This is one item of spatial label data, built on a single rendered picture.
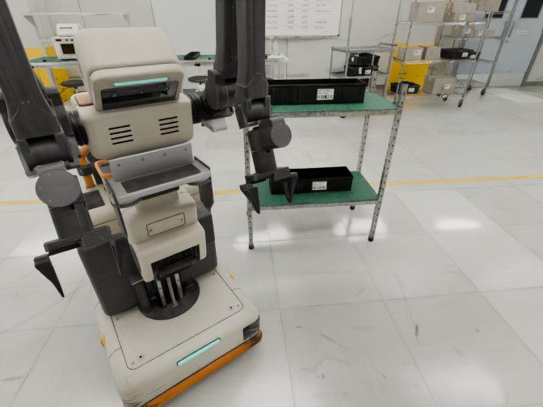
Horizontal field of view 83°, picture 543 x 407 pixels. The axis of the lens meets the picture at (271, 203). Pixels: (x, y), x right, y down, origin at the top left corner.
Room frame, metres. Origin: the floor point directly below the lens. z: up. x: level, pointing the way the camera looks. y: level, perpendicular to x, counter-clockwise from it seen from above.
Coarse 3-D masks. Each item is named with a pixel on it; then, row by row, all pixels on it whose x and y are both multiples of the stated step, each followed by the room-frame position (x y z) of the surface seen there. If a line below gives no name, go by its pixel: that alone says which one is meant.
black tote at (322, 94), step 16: (272, 80) 1.99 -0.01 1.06; (288, 80) 2.00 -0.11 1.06; (304, 80) 2.01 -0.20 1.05; (320, 80) 2.02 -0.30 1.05; (336, 80) 2.03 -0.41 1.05; (352, 80) 2.04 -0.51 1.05; (272, 96) 1.83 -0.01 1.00; (288, 96) 1.84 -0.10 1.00; (304, 96) 1.84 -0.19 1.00; (320, 96) 1.85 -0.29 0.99; (336, 96) 1.86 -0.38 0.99; (352, 96) 1.87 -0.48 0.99
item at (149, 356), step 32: (224, 288) 1.04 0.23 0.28; (128, 320) 0.86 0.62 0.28; (160, 320) 0.86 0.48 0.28; (192, 320) 0.86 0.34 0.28; (224, 320) 0.86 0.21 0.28; (256, 320) 0.90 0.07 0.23; (128, 352) 0.71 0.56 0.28; (160, 352) 0.71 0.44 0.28; (192, 352) 0.73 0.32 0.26; (224, 352) 0.79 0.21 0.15; (128, 384) 0.59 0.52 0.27; (160, 384) 0.63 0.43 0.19; (192, 384) 0.70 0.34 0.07
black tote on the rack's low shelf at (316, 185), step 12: (300, 168) 2.00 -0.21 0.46; (312, 168) 2.01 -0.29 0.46; (324, 168) 2.02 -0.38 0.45; (336, 168) 2.03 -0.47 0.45; (276, 180) 1.81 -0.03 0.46; (300, 180) 1.83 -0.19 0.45; (312, 180) 1.84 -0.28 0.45; (324, 180) 1.85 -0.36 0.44; (336, 180) 1.86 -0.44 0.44; (348, 180) 1.87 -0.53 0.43; (276, 192) 1.82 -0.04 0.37; (288, 192) 1.82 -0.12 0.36; (300, 192) 1.83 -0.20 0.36; (312, 192) 1.84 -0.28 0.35
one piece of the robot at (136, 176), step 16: (112, 160) 0.71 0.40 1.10; (128, 160) 0.74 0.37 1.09; (144, 160) 0.76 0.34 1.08; (160, 160) 0.78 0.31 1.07; (176, 160) 0.81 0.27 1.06; (192, 160) 0.83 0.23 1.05; (128, 176) 0.73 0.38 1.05; (144, 176) 0.75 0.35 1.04; (160, 176) 0.75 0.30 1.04; (176, 176) 0.75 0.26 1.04; (192, 176) 0.74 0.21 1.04; (208, 176) 0.77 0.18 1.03; (112, 192) 0.65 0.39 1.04; (128, 192) 0.66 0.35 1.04; (144, 192) 0.66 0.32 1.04; (160, 192) 0.78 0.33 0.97; (208, 192) 0.80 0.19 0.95; (208, 208) 0.82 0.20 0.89
